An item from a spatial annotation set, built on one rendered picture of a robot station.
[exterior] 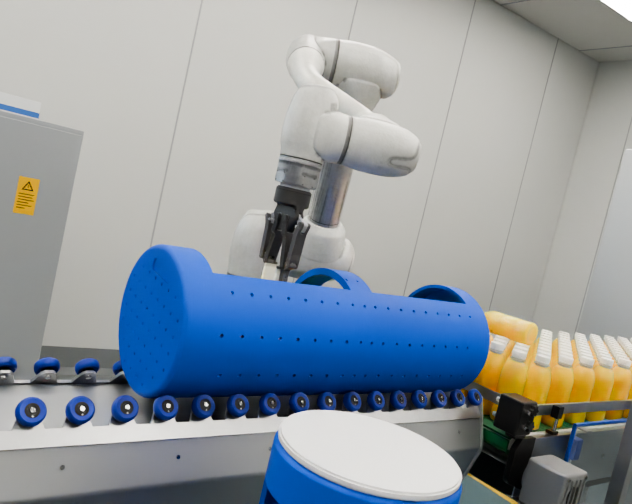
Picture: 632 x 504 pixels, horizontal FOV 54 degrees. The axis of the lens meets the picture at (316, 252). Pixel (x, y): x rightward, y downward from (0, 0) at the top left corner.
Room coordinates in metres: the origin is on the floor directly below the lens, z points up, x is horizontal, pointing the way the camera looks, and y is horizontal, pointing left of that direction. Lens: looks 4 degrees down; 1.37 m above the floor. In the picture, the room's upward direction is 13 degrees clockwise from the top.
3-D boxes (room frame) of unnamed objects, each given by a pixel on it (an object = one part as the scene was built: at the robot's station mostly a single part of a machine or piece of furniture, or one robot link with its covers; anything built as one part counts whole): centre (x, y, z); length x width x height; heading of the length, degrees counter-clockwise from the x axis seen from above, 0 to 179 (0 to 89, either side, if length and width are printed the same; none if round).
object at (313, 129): (1.28, 0.06, 1.53); 0.13 x 0.11 x 0.16; 99
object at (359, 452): (0.90, -0.14, 1.03); 0.28 x 0.28 x 0.01
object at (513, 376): (1.68, -0.61, 0.99); 0.07 x 0.07 x 0.19
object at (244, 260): (2.00, 0.18, 1.21); 0.18 x 0.16 x 0.22; 98
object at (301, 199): (1.28, 0.07, 1.35); 0.08 x 0.07 x 0.09; 39
